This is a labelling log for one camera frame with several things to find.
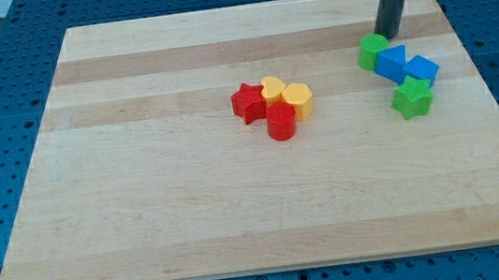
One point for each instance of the yellow heart block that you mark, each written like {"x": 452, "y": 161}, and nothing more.
{"x": 272, "y": 88}

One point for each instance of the red cylinder block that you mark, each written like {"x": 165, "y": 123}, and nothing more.
{"x": 281, "y": 123}

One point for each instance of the yellow hexagon block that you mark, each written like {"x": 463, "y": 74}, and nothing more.
{"x": 300, "y": 97}

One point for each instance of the green cylinder block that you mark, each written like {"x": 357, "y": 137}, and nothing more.
{"x": 370, "y": 46}

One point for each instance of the green star block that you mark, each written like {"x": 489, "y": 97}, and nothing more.
{"x": 414, "y": 97}

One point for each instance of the wooden board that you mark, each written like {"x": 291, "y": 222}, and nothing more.
{"x": 141, "y": 170}

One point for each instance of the blue cube block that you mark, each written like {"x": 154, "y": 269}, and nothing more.
{"x": 421, "y": 68}

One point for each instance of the red star block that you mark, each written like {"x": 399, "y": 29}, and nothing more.
{"x": 249, "y": 103}

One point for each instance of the blue triangle block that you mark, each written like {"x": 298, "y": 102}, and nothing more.
{"x": 390, "y": 63}

